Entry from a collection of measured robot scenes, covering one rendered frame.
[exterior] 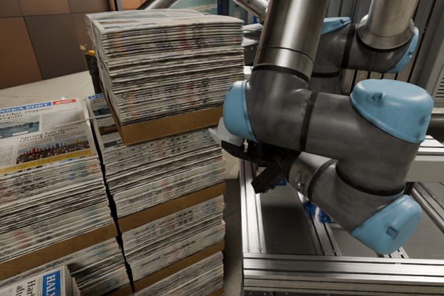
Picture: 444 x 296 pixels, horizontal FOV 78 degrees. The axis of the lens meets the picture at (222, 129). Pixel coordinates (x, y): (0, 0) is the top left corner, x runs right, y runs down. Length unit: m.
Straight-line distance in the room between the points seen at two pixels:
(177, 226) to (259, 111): 0.53
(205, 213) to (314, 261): 0.51
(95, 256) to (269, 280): 0.61
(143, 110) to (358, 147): 0.40
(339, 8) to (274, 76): 0.73
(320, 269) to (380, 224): 0.81
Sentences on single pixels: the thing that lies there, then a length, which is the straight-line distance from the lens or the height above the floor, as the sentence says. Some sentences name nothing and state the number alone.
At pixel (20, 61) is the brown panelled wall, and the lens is 4.35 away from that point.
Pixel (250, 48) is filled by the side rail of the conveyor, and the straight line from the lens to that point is 1.82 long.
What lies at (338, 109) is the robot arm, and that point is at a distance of 0.32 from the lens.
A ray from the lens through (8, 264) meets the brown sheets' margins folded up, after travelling 0.73.
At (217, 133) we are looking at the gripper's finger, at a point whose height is 0.87.
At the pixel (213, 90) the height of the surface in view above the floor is 0.92.
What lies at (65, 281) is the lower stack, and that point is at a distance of 0.71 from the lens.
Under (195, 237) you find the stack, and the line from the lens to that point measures 0.85.
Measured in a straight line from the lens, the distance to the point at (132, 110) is 0.56.
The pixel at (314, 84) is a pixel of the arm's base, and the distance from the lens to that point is 0.80.
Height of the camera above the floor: 1.12
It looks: 28 degrees down
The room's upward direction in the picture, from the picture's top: straight up
